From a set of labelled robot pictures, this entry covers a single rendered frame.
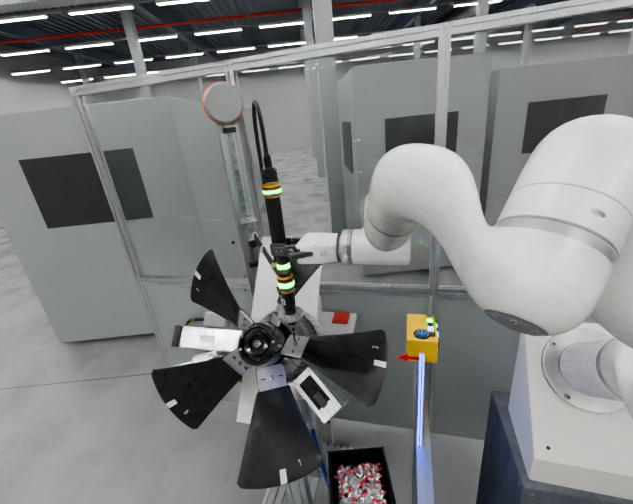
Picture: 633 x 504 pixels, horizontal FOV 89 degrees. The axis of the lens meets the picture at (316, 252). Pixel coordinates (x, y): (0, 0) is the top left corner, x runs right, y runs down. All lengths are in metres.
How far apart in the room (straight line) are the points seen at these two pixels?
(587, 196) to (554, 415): 0.74
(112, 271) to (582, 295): 3.27
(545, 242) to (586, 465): 0.78
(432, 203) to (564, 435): 0.78
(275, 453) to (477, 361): 1.19
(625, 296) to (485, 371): 1.50
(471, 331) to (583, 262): 1.45
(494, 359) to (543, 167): 1.56
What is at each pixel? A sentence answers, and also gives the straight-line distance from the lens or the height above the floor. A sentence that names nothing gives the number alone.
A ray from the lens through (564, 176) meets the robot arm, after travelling 0.36.
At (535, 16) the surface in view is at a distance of 1.48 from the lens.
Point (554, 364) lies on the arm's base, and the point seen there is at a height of 1.18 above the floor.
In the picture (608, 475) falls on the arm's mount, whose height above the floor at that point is 1.00.
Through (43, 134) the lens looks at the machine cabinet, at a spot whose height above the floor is 1.88.
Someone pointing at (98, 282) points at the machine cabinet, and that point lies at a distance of 3.47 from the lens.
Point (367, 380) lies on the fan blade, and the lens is 0.91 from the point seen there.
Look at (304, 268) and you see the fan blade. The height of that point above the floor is 1.38.
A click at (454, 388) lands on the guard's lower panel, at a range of 1.99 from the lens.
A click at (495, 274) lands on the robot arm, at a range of 0.32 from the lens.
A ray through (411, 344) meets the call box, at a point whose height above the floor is 1.05.
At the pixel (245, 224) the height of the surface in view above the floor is 1.41.
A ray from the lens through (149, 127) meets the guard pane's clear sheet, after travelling 1.87.
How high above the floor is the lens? 1.78
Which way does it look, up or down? 22 degrees down
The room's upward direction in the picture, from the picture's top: 6 degrees counter-clockwise
